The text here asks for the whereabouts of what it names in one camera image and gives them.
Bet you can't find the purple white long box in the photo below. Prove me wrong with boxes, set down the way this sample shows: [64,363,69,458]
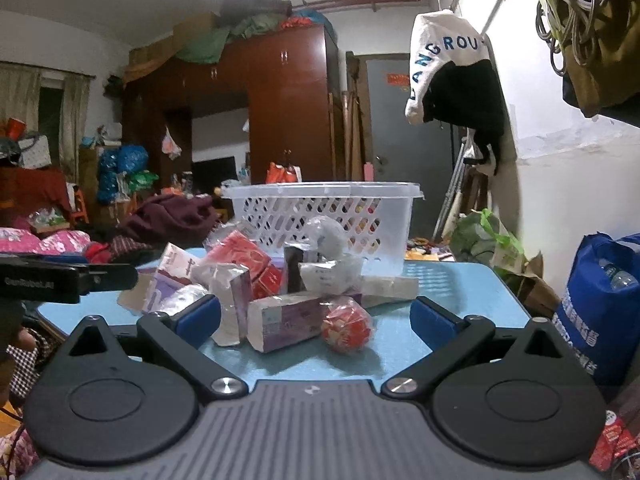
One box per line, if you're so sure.
[246,292,328,353]

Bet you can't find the red ball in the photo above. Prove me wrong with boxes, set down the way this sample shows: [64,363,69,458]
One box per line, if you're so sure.
[320,297,374,353]

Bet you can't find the pink floral bedding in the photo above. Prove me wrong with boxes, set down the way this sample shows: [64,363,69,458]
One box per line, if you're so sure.
[0,228,91,256]

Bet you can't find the white purple carton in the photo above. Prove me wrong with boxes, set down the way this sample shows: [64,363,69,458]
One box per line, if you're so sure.
[117,244,201,313]

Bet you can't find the red patterned packet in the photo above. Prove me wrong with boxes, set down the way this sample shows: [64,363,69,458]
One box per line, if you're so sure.
[202,230,283,299]

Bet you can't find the green white plastic bag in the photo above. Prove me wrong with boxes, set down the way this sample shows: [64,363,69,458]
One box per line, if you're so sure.
[449,208,526,274]

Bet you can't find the maroon clothing pile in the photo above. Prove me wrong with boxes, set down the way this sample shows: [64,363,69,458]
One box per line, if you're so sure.
[117,194,219,248]

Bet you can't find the aluminium crutches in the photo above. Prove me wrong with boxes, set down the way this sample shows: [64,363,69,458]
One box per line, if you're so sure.
[432,128,475,243]

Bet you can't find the clear plastic laundry basket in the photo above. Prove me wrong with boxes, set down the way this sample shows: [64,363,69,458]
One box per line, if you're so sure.
[221,181,423,276]

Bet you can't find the blue shopping bag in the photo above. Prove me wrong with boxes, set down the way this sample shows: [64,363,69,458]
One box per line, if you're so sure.
[552,232,639,401]

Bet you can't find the white round wrapped item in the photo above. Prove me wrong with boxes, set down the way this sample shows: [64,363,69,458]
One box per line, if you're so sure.
[304,216,348,260]

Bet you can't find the clear plastic water bottle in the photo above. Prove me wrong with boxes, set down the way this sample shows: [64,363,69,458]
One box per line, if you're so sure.
[599,259,639,290]

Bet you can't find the orange white hanging bag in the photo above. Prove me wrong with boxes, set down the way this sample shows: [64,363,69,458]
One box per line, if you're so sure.
[266,162,302,184]

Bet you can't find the grey door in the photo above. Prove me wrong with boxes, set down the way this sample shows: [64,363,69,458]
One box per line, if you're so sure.
[363,55,462,238]

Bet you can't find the black hanging garment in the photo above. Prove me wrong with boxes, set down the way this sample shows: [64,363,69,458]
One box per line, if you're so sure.
[422,58,506,174]

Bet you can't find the dark red wooden wardrobe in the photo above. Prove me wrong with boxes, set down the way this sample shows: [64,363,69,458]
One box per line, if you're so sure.
[122,24,346,183]

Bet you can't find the olive hanging bag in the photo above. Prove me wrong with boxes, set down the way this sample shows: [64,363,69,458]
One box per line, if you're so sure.
[559,0,639,126]

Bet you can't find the white blue lettered garment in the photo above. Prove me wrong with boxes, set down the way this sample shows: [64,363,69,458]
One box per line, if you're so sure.
[405,9,489,125]

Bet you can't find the coiled grey cable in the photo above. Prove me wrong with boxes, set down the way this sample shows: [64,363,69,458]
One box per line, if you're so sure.
[534,0,609,77]

